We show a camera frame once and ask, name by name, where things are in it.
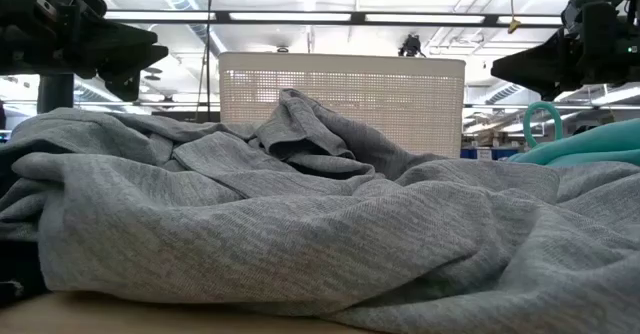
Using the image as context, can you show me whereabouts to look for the yellow hanging tag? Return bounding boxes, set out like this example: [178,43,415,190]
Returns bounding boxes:
[507,0,522,35]

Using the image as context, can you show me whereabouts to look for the white perforated plastic laundry basket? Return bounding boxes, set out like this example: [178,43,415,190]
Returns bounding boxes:
[218,51,467,159]

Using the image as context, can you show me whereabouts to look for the black overhead camera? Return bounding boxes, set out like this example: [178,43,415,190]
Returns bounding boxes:
[398,33,426,58]

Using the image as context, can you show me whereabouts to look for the black monitor screen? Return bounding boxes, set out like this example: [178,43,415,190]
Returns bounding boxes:
[151,110,221,124]

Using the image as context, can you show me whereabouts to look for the black garment with white stripes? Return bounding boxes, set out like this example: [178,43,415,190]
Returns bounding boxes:
[0,241,49,308]

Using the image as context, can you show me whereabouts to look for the grey heathered garment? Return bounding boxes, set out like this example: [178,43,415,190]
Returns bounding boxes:
[0,87,640,334]

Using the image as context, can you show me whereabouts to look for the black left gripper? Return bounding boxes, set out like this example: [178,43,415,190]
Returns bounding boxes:
[0,0,170,103]

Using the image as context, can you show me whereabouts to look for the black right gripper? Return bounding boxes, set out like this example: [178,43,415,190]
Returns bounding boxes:
[490,0,640,102]

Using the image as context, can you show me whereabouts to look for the black overhead frame bar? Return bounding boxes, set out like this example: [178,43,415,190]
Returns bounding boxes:
[102,9,564,29]

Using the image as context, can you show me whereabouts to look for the blue storage bins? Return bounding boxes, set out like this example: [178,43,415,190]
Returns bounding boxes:
[460,146,521,161]

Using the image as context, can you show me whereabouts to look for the thin black hanging cable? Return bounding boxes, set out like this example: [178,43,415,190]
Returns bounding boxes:
[194,0,219,123]

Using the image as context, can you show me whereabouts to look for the teal garment with loop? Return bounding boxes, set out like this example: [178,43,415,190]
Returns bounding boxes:
[508,100,640,168]

